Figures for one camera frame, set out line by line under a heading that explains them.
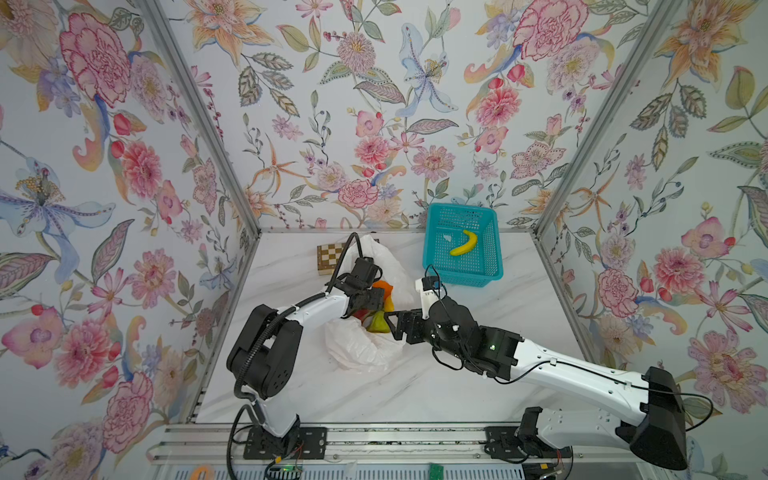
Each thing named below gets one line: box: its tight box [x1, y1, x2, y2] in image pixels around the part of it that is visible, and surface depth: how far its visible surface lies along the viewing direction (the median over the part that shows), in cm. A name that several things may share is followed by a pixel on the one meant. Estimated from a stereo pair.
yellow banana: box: [449, 229, 478, 256], surface depth 116 cm
